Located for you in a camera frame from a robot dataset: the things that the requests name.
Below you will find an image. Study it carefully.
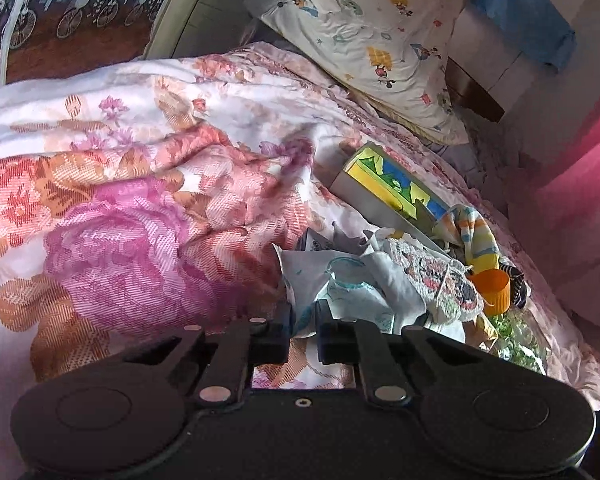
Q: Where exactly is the beige wooden panel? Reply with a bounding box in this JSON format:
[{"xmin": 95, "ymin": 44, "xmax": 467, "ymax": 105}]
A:
[{"xmin": 142, "ymin": 0, "xmax": 246, "ymax": 61}]

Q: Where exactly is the grey crumpled bedding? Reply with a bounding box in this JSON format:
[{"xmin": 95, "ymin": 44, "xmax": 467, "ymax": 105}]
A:
[{"xmin": 430, "ymin": 110, "xmax": 511, "ymax": 211}]

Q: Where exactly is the pink floral lace cloth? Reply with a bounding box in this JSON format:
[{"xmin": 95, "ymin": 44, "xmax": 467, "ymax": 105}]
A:
[{"xmin": 385, "ymin": 237, "xmax": 486, "ymax": 323}]

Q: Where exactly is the pink curtain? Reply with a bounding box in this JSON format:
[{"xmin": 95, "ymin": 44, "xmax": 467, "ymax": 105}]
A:
[{"xmin": 505, "ymin": 105, "xmax": 600, "ymax": 331}]

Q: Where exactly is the blue hanging cloth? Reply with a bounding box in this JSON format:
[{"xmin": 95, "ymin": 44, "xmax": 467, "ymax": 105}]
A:
[{"xmin": 470, "ymin": 0, "xmax": 578, "ymax": 71}]

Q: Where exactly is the blue printed fabric wardrobe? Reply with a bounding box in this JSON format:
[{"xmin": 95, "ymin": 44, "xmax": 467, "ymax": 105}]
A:
[{"xmin": 0, "ymin": 0, "xmax": 188, "ymax": 93}]

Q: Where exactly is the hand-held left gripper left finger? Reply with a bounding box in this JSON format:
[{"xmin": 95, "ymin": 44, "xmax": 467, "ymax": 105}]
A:
[{"xmin": 120, "ymin": 305, "xmax": 293, "ymax": 408}]

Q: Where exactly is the pink floral blanket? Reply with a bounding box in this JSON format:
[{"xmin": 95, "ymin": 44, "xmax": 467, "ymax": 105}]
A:
[{"xmin": 0, "ymin": 42, "xmax": 600, "ymax": 411}]

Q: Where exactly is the dark wooden headboard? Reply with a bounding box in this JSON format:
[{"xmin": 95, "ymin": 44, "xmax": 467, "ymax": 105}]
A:
[{"xmin": 445, "ymin": 55, "xmax": 506, "ymax": 123}]

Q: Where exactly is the cartoon print pillow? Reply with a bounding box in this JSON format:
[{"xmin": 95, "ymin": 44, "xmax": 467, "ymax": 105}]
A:
[{"xmin": 245, "ymin": 0, "xmax": 481, "ymax": 146}]

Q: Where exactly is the white cabinet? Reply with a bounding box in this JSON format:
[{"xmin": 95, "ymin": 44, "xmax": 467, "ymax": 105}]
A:
[{"xmin": 187, "ymin": 0, "xmax": 261, "ymax": 56}]

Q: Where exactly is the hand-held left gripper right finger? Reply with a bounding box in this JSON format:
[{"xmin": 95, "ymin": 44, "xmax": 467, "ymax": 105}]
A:
[{"xmin": 315, "ymin": 302, "xmax": 486, "ymax": 407}]

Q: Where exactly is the white teal printed cloth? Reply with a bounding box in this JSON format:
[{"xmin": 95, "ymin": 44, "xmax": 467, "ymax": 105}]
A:
[{"xmin": 275, "ymin": 245, "xmax": 428, "ymax": 341}]

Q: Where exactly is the navy striped sock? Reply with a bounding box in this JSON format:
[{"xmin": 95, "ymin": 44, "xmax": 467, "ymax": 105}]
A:
[{"xmin": 497, "ymin": 260, "xmax": 528, "ymax": 311}]

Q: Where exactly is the orange yellow striped sock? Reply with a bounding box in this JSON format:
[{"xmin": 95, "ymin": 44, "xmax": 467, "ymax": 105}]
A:
[{"xmin": 432, "ymin": 205, "xmax": 501, "ymax": 276}]

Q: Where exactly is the colourful printed box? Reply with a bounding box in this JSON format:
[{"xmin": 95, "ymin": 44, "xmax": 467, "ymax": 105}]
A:
[{"xmin": 329, "ymin": 141, "xmax": 453, "ymax": 233}]

